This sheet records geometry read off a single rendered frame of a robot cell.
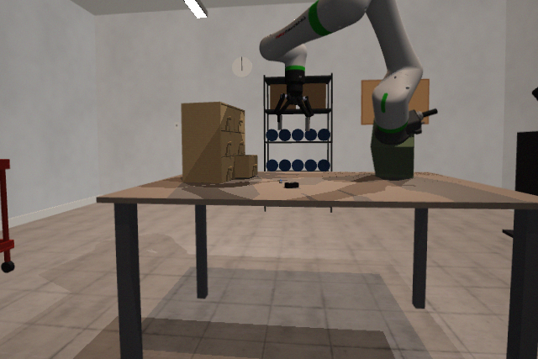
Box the tan wooden chest of drawers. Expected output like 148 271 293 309
182 102 245 183

